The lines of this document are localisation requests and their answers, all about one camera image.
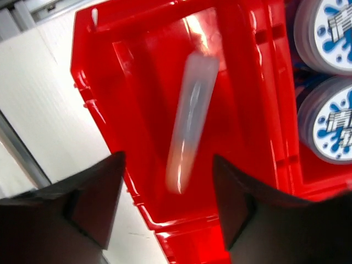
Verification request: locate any blue glue stick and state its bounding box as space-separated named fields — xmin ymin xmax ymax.
xmin=166 ymin=52 xmax=219 ymax=194

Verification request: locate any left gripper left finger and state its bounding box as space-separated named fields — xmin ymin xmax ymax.
xmin=1 ymin=151 xmax=126 ymax=263

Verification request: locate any red compartment storage bin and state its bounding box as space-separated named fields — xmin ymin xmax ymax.
xmin=71 ymin=1 xmax=351 ymax=263

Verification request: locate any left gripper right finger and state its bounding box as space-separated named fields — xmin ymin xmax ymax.
xmin=213 ymin=155 xmax=351 ymax=263

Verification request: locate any blue white putty jar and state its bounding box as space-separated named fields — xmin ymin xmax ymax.
xmin=296 ymin=76 xmax=351 ymax=164
xmin=293 ymin=1 xmax=351 ymax=76

